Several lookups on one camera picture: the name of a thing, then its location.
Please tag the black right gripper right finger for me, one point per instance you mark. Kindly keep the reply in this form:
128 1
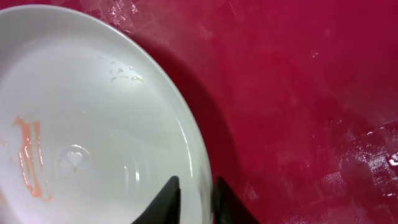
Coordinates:
228 208

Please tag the white plate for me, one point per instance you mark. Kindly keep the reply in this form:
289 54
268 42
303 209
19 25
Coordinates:
91 127

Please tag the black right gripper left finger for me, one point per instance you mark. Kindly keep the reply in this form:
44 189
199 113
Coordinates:
165 207

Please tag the red serving tray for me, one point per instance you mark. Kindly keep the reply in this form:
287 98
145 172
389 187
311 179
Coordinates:
296 101

